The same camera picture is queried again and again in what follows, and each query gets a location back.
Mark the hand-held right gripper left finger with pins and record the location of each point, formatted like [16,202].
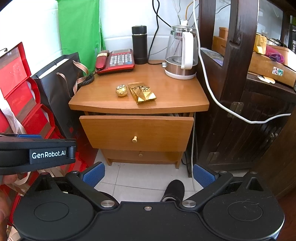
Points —
[94,173]

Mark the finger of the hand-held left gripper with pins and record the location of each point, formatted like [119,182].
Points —
[30,136]

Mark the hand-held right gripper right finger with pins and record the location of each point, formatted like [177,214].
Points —
[203,175]

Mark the deep wooden drawer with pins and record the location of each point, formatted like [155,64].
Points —
[111,134]

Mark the gold foil ball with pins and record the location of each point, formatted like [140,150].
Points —
[121,91]

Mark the gold tea packet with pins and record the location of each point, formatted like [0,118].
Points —
[141,92]

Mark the shallow wooden drawer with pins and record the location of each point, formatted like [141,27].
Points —
[157,156]

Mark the person's left hand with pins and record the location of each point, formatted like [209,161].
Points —
[8,179]

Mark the brass hinge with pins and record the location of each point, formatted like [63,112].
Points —
[212,157]
[235,109]

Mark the white ribbon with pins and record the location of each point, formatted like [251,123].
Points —
[10,118]

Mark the person's black shoe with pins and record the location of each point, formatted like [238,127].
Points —
[173,190]

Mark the black paper gift bag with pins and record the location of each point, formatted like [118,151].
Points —
[53,92]

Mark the dark wooden cabinet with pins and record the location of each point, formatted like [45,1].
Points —
[242,139]

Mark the brass latch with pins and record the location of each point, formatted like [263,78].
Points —
[272,136]

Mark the wooden nightstand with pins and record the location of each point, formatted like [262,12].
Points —
[161,92]

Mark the glass electric kettle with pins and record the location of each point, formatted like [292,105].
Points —
[178,69]

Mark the red telephone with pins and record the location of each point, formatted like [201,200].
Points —
[120,60]

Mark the blue patterned tray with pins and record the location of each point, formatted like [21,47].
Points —
[212,56]

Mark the wooden coaster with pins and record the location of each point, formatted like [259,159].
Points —
[157,62]

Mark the large light wooden box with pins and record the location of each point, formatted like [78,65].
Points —
[263,64]

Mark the small light wooden box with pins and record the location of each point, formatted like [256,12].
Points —
[219,41]

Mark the black thermos bottle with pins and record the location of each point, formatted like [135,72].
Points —
[139,46]

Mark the purple cloth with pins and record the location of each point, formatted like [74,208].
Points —
[274,54]

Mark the gold foil pouch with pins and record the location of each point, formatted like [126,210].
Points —
[260,44]

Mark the white plug adapter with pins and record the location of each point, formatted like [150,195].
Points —
[183,22]

